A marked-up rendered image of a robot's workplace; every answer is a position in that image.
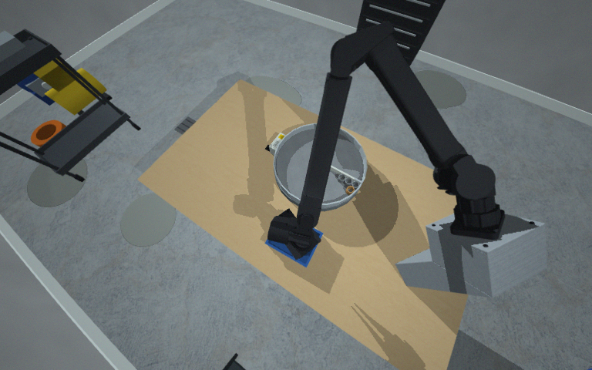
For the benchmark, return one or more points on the blue crate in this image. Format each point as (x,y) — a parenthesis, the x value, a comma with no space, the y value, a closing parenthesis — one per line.
(284,250)

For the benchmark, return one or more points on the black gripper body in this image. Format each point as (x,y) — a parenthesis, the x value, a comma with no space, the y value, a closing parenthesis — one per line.
(298,253)

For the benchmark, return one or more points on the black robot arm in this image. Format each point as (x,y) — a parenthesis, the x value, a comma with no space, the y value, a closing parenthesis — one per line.
(455,170)

